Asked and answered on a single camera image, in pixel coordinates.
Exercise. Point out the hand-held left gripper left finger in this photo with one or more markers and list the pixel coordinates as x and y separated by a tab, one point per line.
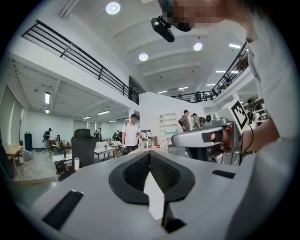
93	187

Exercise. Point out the person's head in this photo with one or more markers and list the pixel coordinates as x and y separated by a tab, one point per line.
234	14

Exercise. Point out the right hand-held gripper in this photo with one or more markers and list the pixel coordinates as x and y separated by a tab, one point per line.
225	123

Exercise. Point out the silver kettle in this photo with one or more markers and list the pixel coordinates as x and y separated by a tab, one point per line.
147	143

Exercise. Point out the black office chair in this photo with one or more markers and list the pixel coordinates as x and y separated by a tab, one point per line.
83	150

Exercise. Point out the wooden table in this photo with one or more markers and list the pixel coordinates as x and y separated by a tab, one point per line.
11	148

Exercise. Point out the black head-mounted camera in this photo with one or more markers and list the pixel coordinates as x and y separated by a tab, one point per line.
164	28

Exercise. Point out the white bottle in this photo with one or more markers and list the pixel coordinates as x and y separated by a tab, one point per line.
77	164

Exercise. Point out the curved black mezzanine railing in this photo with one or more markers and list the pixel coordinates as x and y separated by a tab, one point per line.
222	80

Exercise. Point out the white table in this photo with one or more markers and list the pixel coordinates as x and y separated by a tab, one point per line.
104	150

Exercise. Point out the person's white shirt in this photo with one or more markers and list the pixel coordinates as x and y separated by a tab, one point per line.
274	70

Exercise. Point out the person's right hand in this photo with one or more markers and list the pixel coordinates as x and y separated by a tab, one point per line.
227	140

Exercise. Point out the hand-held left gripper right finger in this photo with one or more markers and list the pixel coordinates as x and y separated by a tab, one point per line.
206	187

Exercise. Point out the black cabinet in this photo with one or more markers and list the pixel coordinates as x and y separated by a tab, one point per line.
28	140

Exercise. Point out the white ceiling light strip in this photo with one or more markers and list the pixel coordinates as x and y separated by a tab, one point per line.
68	8

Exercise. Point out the rectangular ceiling light panel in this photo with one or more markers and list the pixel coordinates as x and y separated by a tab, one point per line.
47	97
219	72
103	112
234	46
183	88

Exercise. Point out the person's right forearm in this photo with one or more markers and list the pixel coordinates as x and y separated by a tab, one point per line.
262	136

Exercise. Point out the white arched shelf unit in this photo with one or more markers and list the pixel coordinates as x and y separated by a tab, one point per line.
167	126

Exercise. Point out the storage shelf rack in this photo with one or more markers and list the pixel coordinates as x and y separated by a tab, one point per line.
256	107

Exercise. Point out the round ceiling light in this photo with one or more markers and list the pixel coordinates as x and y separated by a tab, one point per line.
113	8
143	56
197	46

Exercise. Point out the long black mezzanine railing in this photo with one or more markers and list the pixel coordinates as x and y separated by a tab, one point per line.
77	55

